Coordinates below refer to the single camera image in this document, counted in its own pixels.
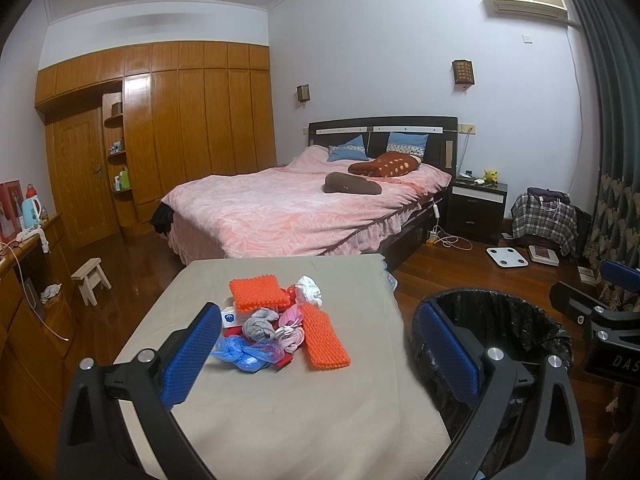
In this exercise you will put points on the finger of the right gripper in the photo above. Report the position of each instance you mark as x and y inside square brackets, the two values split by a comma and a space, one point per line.
[619, 275]

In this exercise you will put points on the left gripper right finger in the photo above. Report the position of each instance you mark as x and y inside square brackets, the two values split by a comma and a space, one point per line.
[505, 394]

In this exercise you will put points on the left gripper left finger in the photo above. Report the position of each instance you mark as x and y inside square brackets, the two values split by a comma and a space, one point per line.
[94, 441]

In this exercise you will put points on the blue plastic bag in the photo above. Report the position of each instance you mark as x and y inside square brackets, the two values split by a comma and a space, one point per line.
[248, 357]

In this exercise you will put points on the grey sock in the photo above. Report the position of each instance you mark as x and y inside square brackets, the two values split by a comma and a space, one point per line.
[258, 326]

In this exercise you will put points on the pink knit glove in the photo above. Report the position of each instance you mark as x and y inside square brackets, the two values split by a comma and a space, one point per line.
[290, 333]

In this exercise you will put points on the white plastic bag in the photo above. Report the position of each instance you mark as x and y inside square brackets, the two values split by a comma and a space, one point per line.
[307, 291]

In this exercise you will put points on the red fleece glove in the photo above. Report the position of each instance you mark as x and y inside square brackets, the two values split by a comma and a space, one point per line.
[237, 331]

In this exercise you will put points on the red plastic bag ball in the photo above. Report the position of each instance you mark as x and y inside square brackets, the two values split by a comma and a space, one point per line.
[292, 294]

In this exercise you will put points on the black lined trash bin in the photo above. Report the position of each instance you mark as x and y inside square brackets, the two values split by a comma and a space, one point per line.
[500, 339]

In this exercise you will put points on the pink white box on floor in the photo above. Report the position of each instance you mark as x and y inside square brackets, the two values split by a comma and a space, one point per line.
[543, 255]

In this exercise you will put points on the plaid shirt on chair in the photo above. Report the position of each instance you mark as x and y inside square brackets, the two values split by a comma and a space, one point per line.
[554, 220]

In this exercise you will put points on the wooden side cabinet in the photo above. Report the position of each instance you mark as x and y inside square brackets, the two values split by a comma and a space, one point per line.
[33, 359]

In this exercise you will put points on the white bathroom scale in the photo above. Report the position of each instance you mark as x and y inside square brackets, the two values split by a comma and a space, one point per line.
[507, 257]

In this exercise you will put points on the dark bedside table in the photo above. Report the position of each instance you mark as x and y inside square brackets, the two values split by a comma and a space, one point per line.
[476, 210]

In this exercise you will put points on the small white wooden stool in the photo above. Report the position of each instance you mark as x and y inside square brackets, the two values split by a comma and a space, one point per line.
[87, 277]

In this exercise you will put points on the yellow plush toy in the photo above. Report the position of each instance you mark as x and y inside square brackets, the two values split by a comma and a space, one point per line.
[491, 177]

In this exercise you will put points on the black wooden headboard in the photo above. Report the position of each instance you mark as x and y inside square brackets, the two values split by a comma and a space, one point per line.
[442, 135]

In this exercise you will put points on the light blue electric kettle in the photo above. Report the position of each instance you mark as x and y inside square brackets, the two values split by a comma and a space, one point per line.
[31, 208]

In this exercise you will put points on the right blue pillow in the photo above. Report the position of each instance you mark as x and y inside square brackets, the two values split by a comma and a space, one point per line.
[407, 143]

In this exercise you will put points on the blue pillow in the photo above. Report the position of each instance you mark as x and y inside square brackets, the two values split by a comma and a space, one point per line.
[407, 143]
[351, 150]

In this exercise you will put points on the red dotted cushion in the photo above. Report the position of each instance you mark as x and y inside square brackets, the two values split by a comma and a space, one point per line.
[387, 165]

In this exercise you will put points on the green patterned curtain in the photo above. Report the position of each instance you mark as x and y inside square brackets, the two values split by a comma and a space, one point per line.
[611, 29]

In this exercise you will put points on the left blue pillow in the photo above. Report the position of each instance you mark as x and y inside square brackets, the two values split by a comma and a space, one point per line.
[351, 150]

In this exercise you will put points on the brown cushion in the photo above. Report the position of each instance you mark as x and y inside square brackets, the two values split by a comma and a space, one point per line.
[337, 182]

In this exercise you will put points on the wooden wardrobe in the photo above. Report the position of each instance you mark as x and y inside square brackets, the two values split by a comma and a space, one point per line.
[124, 126]

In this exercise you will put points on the bed with pink quilt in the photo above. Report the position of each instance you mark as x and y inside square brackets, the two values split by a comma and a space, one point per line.
[284, 211]

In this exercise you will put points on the red picture frame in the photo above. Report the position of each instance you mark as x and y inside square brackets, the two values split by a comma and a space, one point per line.
[11, 197]

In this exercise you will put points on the right wall lamp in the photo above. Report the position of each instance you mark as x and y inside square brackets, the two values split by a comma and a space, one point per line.
[463, 72]

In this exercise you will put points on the wall lamp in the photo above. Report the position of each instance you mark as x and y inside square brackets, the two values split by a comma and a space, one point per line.
[303, 94]
[463, 72]

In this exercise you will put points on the wall air conditioner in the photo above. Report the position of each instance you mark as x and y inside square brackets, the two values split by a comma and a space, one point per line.
[553, 10]

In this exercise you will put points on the left wall lamp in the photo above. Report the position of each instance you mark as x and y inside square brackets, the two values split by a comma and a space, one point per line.
[303, 94]

